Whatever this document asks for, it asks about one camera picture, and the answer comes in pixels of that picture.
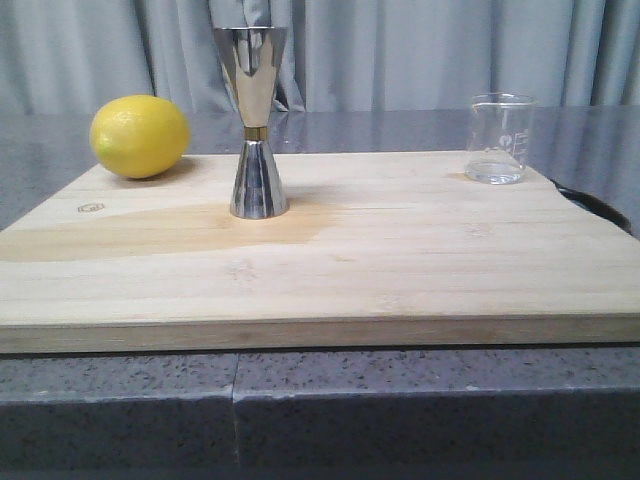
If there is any steel double jigger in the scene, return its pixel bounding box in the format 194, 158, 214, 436
213, 26, 288, 220

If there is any yellow lemon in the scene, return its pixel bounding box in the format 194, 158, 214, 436
89, 94, 190, 179

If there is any wooden cutting board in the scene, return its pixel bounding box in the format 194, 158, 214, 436
1, 151, 639, 354

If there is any small glass beaker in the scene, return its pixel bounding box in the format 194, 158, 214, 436
465, 92, 537, 185

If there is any grey curtain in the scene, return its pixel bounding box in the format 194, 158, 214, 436
1, 1, 639, 114

